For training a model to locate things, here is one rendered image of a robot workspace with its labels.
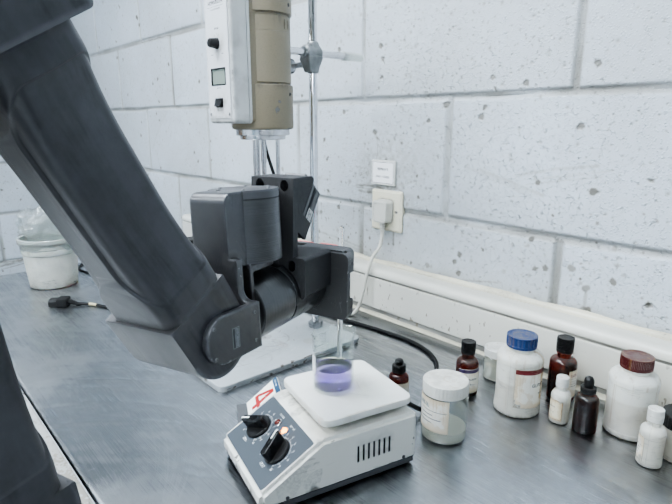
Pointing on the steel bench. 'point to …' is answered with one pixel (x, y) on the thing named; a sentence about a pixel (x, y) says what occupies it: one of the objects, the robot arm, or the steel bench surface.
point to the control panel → (250, 451)
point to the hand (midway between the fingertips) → (341, 261)
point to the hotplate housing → (335, 453)
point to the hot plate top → (354, 407)
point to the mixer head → (250, 66)
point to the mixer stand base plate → (270, 355)
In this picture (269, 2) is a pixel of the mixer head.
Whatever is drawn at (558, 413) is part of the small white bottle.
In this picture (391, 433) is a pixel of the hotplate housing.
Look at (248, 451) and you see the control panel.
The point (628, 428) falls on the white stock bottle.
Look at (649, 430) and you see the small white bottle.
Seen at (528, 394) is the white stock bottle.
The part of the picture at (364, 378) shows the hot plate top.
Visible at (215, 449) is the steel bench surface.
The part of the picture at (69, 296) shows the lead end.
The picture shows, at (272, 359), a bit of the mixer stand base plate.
